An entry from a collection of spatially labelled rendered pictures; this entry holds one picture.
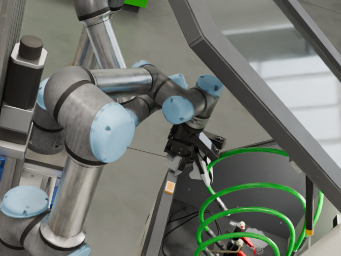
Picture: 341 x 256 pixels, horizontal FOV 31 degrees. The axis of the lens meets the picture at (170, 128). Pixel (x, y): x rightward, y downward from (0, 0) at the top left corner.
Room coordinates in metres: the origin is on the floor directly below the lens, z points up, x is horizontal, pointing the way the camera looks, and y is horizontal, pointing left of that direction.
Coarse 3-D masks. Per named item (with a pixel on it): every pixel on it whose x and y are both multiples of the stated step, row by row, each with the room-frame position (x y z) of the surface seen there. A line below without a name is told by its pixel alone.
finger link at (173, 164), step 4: (176, 156) 1.43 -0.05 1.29; (180, 156) 1.43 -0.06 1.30; (168, 160) 1.43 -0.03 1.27; (172, 160) 1.43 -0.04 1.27; (176, 160) 1.43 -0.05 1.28; (168, 164) 1.43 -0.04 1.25; (172, 164) 1.43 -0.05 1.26; (176, 164) 1.43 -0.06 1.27; (172, 168) 1.43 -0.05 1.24; (176, 168) 1.43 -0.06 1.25; (176, 172) 1.43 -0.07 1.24; (180, 172) 1.43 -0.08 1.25
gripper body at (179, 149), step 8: (176, 128) 1.45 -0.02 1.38; (184, 128) 1.42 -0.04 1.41; (168, 136) 1.48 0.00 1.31; (176, 136) 1.43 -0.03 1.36; (184, 136) 1.44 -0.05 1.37; (168, 144) 1.42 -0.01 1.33; (176, 144) 1.42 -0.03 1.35; (184, 144) 1.42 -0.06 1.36; (192, 144) 1.43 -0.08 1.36; (168, 152) 1.41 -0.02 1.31; (176, 152) 1.42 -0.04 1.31; (184, 152) 1.42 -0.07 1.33
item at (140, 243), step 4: (152, 208) 1.76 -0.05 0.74; (152, 212) 1.69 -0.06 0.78; (148, 216) 1.76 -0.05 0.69; (148, 220) 1.71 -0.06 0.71; (148, 224) 1.65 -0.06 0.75; (144, 228) 1.74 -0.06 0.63; (144, 232) 1.67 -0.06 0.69; (144, 236) 1.61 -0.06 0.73; (140, 240) 1.70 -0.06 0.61; (144, 240) 1.55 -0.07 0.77; (140, 244) 1.63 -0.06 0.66; (136, 248) 1.72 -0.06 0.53; (140, 248) 1.57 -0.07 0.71; (136, 252) 1.65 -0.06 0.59; (140, 252) 1.51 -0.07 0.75
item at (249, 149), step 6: (234, 150) 1.49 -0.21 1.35; (240, 150) 1.49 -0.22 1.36; (246, 150) 1.48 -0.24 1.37; (252, 150) 1.48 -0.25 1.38; (258, 150) 1.48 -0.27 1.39; (264, 150) 1.48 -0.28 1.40; (270, 150) 1.48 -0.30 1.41; (276, 150) 1.48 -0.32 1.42; (282, 150) 1.49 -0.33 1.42; (222, 156) 1.49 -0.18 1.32; (288, 156) 1.48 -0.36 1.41; (210, 162) 1.49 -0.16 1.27; (216, 162) 1.49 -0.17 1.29; (210, 168) 1.49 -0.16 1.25; (210, 186) 1.49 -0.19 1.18; (210, 192) 1.49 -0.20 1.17; (318, 204) 1.47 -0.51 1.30; (318, 210) 1.47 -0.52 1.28; (318, 216) 1.47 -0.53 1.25
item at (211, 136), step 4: (204, 132) 1.55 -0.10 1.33; (208, 132) 1.55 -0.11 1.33; (208, 136) 1.52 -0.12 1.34; (212, 136) 1.53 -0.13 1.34; (216, 136) 1.53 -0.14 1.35; (212, 140) 1.51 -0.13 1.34; (216, 140) 1.51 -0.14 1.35; (220, 140) 1.52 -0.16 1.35; (224, 140) 1.53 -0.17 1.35; (216, 144) 1.50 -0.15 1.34; (220, 144) 1.50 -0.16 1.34; (224, 144) 1.52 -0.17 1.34; (220, 148) 1.50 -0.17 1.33
